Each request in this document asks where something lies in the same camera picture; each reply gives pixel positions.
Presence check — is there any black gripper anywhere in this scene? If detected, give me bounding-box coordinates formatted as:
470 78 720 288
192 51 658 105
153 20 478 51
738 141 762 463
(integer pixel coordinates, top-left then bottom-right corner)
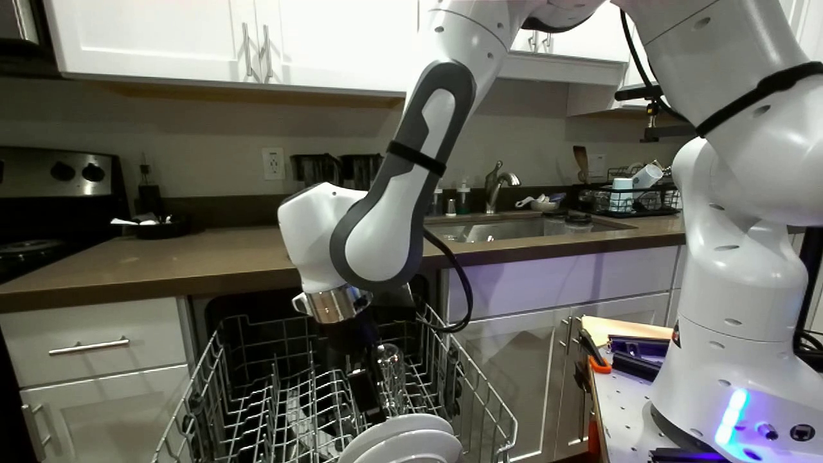
331 310 407 425

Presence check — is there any black built-in dishwasher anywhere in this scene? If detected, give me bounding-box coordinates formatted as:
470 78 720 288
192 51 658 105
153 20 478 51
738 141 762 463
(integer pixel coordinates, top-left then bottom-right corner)
189 271 447 463

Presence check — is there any clear drinking glass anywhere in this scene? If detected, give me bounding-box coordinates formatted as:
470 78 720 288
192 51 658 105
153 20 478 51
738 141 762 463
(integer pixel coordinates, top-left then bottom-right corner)
374 340 412 423

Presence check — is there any white sink base cabinet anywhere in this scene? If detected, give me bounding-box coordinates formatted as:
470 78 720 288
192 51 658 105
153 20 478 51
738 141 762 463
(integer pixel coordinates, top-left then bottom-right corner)
441 245 689 463

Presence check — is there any steel kitchen sink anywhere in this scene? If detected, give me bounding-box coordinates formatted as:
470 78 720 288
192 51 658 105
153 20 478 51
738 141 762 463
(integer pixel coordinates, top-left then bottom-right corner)
421 212 639 247

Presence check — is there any chrome faucet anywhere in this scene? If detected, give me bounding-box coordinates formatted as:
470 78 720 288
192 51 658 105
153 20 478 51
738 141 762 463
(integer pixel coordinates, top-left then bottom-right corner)
480 163 523 219

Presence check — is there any yellow wooden board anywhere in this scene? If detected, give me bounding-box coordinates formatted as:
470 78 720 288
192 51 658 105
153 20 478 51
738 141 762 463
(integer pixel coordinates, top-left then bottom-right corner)
578 315 677 351

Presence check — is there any white drawer base cabinet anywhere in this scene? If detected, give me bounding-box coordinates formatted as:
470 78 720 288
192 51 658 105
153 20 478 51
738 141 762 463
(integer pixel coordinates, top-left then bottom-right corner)
0 295 199 463

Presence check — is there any black spoon rest dish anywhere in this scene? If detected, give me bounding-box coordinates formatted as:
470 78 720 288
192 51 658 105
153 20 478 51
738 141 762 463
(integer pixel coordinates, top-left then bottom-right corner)
109 213 196 243

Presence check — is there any black purple clamp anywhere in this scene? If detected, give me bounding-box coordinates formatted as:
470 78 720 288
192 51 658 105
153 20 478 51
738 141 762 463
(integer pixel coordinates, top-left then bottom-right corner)
607 335 677 382

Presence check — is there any dark glass bottle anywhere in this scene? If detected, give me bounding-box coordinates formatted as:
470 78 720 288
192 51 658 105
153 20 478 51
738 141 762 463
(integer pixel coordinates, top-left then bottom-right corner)
135 163 168 219

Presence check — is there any black dish drying rack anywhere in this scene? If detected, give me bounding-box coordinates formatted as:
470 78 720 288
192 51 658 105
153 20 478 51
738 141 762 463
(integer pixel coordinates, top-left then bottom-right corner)
572 163 686 219

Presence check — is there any black steel stove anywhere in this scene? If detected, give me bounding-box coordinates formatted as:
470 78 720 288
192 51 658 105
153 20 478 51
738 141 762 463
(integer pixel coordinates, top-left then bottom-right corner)
0 145 135 284

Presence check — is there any white double door cabinet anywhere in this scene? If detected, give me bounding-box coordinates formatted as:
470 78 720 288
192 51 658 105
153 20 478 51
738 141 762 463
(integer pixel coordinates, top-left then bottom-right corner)
42 0 432 101

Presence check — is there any steel range hood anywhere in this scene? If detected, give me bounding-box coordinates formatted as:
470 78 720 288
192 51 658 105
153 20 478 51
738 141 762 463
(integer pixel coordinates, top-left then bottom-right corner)
0 0 56 57

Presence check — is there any white wire dishwasher rack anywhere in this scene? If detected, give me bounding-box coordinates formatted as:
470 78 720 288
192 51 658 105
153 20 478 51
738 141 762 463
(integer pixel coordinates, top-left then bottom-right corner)
153 293 523 463

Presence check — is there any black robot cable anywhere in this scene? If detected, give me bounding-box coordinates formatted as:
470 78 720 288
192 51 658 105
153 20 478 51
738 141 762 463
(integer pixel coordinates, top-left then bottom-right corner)
417 9 689 337

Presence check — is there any orange handled tool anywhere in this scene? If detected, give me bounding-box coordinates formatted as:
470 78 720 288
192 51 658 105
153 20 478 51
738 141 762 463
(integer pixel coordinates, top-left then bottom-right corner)
577 326 618 379

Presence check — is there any silver drawer handle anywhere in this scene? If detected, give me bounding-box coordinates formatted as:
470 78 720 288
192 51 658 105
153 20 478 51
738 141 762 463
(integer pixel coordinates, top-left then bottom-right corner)
47 335 135 360

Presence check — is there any silver cabinet door handle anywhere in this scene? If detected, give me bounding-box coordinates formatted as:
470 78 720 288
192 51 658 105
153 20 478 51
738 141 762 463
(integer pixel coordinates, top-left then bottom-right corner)
258 20 284 84
236 20 261 84

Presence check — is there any white corner wall cabinet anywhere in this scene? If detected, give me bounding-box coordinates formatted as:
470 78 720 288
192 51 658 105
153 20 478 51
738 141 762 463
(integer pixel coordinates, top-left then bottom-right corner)
504 0 823 119

